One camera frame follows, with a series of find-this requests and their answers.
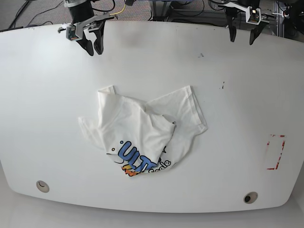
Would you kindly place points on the right table cable grommet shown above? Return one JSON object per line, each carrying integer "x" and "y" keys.
{"x": 250, "y": 198}

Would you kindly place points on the white printed t-shirt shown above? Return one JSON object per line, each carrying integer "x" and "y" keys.
{"x": 145, "y": 137}

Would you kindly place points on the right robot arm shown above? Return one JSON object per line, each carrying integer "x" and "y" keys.
{"x": 83, "y": 18}

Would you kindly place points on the red tape rectangle marking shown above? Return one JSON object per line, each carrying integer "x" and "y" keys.
{"x": 274, "y": 150}

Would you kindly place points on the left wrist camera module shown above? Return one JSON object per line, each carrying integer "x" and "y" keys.
{"x": 253, "y": 15}

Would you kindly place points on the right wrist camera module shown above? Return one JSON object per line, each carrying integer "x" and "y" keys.
{"x": 71, "y": 33}

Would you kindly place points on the table cable grommet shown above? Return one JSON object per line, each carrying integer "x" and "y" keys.
{"x": 250, "y": 198}
{"x": 42, "y": 186}

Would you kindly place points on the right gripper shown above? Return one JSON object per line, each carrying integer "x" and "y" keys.
{"x": 95, "y": 24}

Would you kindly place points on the left table cable grommet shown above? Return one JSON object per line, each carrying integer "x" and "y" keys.
{"x": 42, "y": 186}

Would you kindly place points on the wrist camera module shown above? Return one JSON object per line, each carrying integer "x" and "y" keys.
{"x": 253, "y": 15}
{"x": 71, "y": 33}

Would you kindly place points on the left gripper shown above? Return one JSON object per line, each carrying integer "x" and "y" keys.
{"x": 232, "y": 13}

